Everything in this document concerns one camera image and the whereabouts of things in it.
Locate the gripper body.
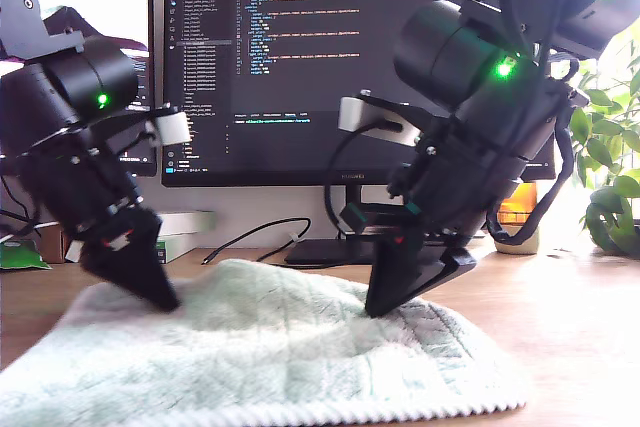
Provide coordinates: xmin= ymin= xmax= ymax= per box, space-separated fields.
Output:
xmin=14 ymin=134 xmax=164 ymax=256
xmin=339 ymin=146 xmax=524 ymax=261

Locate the mint green fluffy tea towel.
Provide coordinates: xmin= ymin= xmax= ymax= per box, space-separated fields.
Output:
xmin=0 ymin=257 xmax=530 ymax=427

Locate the green and white box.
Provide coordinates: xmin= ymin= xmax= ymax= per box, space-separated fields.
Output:
xmin=153 ymin=234 xmax=199 ymax=265

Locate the brown cardboard box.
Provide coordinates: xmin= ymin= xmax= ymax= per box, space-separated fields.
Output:
xmin=38 ymin=221 xmax=69 ymax=265

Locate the green plastic bag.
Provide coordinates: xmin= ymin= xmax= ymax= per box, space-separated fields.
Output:
xmin=0 ymin=240 xmax=53 ymax=273

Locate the green leafy houseplant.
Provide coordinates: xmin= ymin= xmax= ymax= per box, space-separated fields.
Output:
xmin=569 ymin=16 xmax=640 ymax=257

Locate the wide black code monitor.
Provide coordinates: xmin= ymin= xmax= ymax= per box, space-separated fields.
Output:
xmin=161 ymin=0 xmax=557 ymax=268

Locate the white cable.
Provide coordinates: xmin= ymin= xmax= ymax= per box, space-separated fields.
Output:
xmin=0 ymin=219 xmax=61 ymax=244

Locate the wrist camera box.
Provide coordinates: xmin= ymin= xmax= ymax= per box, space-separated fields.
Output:
xmin=337 ymin=89 xmax=424 ymax=149
xmin=107 ymin=102 xmax=192 ymax=149

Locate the black usb cable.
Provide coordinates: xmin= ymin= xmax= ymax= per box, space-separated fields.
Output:
xmin=202 ymin=217 xmax=312 ymax=267

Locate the thick black braided cable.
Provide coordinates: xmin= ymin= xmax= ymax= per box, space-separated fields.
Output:
xmin=485 ymin=59 xmax=581 ymax=248

